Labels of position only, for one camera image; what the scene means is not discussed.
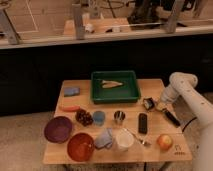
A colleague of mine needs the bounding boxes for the black cable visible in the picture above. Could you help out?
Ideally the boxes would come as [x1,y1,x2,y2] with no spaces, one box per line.
[181,116,198,133]

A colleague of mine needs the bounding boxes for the dark grape bunch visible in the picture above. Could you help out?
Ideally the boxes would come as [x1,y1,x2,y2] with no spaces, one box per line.
[75,109,93,126]

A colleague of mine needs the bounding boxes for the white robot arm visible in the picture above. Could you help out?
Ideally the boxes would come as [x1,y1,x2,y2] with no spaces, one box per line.
[155,72,213,171]

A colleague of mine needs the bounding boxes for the yellow red apple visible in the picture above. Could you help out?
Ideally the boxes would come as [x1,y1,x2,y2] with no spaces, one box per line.
[157,134,173,150]

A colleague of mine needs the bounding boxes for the wooden table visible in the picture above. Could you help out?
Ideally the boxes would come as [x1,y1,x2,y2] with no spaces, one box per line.
[42,78,193,166]

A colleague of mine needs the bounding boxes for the red bowl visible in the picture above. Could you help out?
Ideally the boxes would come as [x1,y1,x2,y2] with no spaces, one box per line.
[67,133,95,162]

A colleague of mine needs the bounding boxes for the orange carrot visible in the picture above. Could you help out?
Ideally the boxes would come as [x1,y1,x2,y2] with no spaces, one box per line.
[59,106,80,112]

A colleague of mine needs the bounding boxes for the metal spoon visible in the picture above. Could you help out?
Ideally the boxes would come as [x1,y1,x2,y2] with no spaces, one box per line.
[124,128,151,147]

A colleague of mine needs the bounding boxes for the metal cup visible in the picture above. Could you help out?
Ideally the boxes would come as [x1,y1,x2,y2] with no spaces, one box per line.
[114,111,125,125]

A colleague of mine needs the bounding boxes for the white plastic cup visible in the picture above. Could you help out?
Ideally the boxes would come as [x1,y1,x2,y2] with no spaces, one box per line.
[115,129,134,151]

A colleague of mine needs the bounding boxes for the blue sponge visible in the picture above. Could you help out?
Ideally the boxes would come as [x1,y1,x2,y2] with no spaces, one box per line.
[64,87,80,97]

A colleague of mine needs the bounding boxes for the black remote control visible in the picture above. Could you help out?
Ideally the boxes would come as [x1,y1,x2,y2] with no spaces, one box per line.
[138,113,148,134]

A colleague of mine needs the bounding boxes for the black handled brush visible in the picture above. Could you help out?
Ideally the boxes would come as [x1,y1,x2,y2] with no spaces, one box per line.
[156,103,180,127]

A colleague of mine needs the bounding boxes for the blue crumpled cloth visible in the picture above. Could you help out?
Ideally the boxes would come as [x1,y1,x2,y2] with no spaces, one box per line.
[94,128,113,149]

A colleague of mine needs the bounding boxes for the blue small cup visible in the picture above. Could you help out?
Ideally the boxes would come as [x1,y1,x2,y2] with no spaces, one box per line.
[92,111,105,126]

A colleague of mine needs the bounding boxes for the green plastic tray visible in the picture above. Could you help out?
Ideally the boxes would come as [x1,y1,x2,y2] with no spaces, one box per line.
[90,70,141,104]

